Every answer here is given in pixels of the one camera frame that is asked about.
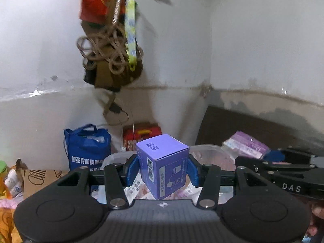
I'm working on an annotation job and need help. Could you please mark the orange floral blanket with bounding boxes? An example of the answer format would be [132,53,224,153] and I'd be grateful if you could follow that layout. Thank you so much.
[0,197,24,243]

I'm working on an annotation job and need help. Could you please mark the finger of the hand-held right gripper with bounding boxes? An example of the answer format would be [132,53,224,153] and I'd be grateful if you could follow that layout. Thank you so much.
[235,156,317,180]
[266,147,315,164]

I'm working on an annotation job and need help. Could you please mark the small purple box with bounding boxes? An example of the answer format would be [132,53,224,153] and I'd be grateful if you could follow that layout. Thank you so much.
[136,134,190,200]

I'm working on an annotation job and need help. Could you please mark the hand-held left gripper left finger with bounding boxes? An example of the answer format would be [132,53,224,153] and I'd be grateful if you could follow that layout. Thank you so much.
[57,154,140,209]

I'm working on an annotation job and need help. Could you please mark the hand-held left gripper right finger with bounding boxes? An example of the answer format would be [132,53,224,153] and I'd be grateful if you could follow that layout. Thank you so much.
[187,154,271,209]

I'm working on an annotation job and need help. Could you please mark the lilac box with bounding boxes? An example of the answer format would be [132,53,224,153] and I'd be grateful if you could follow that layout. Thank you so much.
[222,131,272,160]

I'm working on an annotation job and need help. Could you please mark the brown hanging bag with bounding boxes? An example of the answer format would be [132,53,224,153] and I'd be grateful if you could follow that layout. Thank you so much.
[83,43,144,90]

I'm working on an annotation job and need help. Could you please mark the red carton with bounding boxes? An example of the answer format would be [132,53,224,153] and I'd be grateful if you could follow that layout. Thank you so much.
[123,122,163,153]

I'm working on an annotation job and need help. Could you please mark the person's right hand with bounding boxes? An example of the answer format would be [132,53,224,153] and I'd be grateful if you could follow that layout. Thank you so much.
[307,202,324,237]

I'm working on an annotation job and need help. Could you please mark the green patterned strap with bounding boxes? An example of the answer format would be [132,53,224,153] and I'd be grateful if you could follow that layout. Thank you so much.
[124,0,139,72]

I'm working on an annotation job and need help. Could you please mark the coiled beige cord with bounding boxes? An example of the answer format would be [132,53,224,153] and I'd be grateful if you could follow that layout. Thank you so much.
[77,0,143,76]

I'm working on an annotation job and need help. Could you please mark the blue tote bag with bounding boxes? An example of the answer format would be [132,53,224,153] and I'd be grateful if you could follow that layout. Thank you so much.
[63,124,112,173]

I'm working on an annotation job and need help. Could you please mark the brown cardboard box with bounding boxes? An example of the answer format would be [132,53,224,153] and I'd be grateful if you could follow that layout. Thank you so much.
[23,169,69,199]

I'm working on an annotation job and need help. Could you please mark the dark wooden headboard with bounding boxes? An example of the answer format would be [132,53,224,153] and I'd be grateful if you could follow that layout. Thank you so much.
[195,105,324,157]

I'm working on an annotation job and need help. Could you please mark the red hanging bag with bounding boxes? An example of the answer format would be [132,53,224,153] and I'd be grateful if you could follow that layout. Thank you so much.
[80,0,127,25]

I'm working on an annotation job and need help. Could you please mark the clear plastic lattice basket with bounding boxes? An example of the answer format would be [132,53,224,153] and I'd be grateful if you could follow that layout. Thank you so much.
[102,144,237,204]

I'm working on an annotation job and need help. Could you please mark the white blue packets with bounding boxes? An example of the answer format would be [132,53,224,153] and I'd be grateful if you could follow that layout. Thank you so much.
[4,168,24,198]

